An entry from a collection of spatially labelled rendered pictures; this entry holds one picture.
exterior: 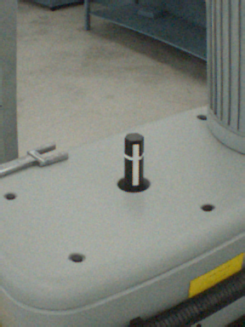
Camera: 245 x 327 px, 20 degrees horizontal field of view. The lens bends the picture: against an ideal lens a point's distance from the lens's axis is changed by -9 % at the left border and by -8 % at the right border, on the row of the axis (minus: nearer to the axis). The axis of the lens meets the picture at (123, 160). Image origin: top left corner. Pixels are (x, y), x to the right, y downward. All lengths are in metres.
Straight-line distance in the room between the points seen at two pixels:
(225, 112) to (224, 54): 0.09
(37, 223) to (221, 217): 0.20
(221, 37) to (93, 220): 0.29
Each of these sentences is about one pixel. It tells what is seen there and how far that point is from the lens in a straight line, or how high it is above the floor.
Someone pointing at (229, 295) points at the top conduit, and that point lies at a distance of 0.82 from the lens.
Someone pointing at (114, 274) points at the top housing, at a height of 1.88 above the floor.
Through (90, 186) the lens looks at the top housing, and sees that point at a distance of 0.84.
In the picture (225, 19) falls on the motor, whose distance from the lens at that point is 0.87.
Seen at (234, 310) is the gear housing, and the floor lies 1.70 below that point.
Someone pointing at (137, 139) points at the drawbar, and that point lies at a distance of 0.82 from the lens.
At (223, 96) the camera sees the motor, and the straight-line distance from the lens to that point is 0.92.
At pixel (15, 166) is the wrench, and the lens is 0.88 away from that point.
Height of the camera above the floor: 2.32
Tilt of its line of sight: 29 degrees down
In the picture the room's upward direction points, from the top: straight up
